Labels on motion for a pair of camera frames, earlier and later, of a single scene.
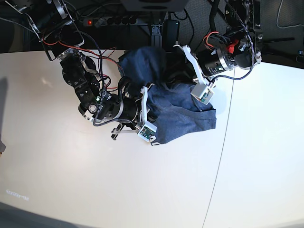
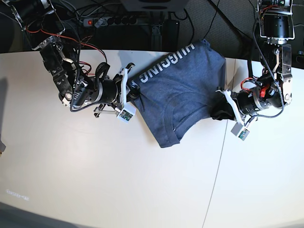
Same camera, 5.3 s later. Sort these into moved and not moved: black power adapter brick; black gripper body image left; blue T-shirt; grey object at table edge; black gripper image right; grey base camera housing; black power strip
Moved: blue T-shirt; black gripper image right; black gripper body image left
Not moved: grey object at table edge; black power strip; black power adapter brick; grey base camera housing
